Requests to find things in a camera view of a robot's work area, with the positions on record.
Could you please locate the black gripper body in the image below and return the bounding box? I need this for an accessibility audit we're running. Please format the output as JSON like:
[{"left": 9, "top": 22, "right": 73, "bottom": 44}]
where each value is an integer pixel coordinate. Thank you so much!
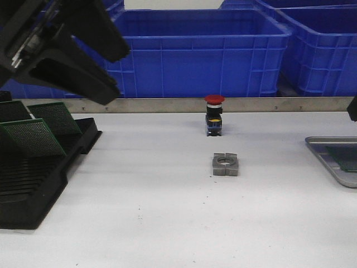
[{"left": 1, "top": 1, "right": 73, "bottom": 85}]

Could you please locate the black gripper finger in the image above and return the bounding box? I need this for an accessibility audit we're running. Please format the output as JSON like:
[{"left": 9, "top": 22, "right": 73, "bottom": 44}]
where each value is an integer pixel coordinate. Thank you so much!
[
  {"left": 57, "top": 1, "right": 130, "bottom": 63},
  {"left": 346, "top": 96, "right": 357, "bottom": 122},
  {"left": 16, "top": 27, "right": 119, "bottom": 105}
]

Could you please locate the green perforated circuit board front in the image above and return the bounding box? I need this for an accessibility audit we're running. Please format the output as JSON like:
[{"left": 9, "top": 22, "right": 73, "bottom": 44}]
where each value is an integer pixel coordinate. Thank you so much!
[{"left": 326, "top": 146, "right": 356, "bottom": 173}]

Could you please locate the green perforated circuit board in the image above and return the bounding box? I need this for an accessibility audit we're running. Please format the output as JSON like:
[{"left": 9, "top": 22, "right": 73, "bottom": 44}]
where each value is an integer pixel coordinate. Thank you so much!
[
  {"left": 1, "top": 119, "right": 66, "bottom": 158},
  {"left": 1, "top": 100, "right": 32, "bottom": 123},
  {"left": 27, "top": 102, "right": 82, "bottom": 136},
  {"left": 326, "top": 146, "right": 356, "bottom": 173}
]

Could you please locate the silver metal tray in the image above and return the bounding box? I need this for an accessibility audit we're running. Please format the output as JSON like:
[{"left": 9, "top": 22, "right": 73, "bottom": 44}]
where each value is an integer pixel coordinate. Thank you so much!
[{"left": 305, "top": 137, "right": 356, "bottom": 188}]

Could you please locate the black slotted board rack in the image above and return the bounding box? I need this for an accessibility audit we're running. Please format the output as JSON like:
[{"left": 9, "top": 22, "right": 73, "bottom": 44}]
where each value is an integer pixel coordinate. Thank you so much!
[{"left": 0, "top": 92, "right": 103, "bottom": 231}]

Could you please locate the blue plastic crate left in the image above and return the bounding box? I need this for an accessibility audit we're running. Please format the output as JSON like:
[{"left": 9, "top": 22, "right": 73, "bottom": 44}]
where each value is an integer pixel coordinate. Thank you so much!
[{"left": 1, "top": 79, "right": 83, "bottom": 99}]

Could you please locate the blue plastic crate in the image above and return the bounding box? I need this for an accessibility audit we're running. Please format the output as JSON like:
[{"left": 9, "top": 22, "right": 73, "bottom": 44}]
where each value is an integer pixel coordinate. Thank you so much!
[
  {"left": 105, "top": 9, "right": 291, "bottom": 98},
  {"left": 276, "top": 7, "right": 356, "bottom": 97},
  {"left": 1, "top": 79, "right": 83, "bottom": 99}
]

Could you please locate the blue plastic crate right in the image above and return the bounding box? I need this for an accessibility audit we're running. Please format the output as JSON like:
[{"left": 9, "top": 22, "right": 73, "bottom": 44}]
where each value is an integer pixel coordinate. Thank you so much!
[{"left": 276, "top": 7, "right": 356, "bottom": 97}]

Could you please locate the blue plastic crate centre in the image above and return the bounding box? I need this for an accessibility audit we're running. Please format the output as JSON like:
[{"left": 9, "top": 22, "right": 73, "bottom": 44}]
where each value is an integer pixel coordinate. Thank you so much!
[{"left": 105, "top": 9, "right": 291, "bottom": 98}]

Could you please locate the red emergency stop button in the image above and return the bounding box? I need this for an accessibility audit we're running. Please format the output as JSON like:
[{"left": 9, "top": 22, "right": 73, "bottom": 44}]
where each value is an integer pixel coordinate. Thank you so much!
[{"left": 204, "top": 94, "right": 225, "bottom": 136}]

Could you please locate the grey metal clamp block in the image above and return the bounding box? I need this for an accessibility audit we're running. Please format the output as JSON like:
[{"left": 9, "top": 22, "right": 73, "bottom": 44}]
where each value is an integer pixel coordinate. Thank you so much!
[{"left": 212, "top": 153, "right": 239, "bottom": 176}]

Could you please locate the blue crate back right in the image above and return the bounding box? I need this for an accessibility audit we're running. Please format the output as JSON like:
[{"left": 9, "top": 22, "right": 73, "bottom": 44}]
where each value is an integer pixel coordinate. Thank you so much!
[{"left": 219, "top": 0, "right": 356, "bottom": 9}]

